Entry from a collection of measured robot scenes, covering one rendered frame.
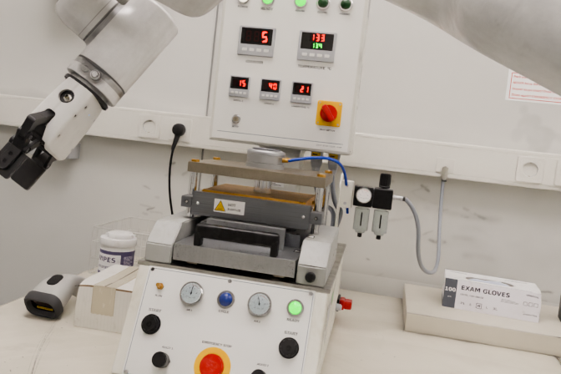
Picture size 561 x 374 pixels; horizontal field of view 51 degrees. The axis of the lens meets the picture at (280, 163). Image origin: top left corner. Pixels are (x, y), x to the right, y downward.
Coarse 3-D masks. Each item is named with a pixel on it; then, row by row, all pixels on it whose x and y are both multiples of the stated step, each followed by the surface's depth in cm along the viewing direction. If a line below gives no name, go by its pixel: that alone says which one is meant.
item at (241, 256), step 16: (224, 224) 109; (240, 224) 108; (192, 240) 107; (208, 240) 109; (176, 256) 103; (192, 256) 103; (208, 256) 102; (224, 256) 102; (240, 256) 101; (256, 256) 101; (288, 256) 102; (272, 272) 101; (288, 272) 100
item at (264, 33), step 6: (246, 30) 132; (252, 30) 132; (258, 30) 132; (264, 30) 132; (246, 36) 132; (252, 36) 132; (258, 36) 132; (264, 36) 132; (246, 42) 132; (252, 42) 132; (258, 42) 132; (264, 42) 132
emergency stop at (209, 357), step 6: (210, 354) 96; (204, 360) 96; (210, 360) 96; (216, 360) 95; (222, 360) 96; (204, 366) 95; (210, 366) 95; (216, 366) 95; (222, 366) 95; (204, 372) 95; (210, 372) 95; (216, 372) 95
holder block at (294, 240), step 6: (204, 222) 114; (246, 222) 119; (252, 222) 120; (288, 228) 118; (294, 228) 119; (288, 234) 111; (294, 234) 112; (300, 234) 112; (306, 234) 121; (288, 240) 111; (294, 240) 111; (300, 240) 111; (288, 246) 111; (294, 246) 111; (300, 246) 112
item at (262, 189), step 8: (224, 184) 126; (232, 184) 128; (256, 184) 119; (264, 184) 118; (216, 192) 113; (224, 192) 113; (232, 192) 114; (240, 192) 115; (248, 192) 117; (256, 192) 118; (264, 192) 119; (272, 192) 122; (280, 192) 124; (288, 192) 126; (280, 200) 111; (288, 200) 111; (296, 200) 112; (304, 200) 113; (312, 200) 122; (312, 208) 127
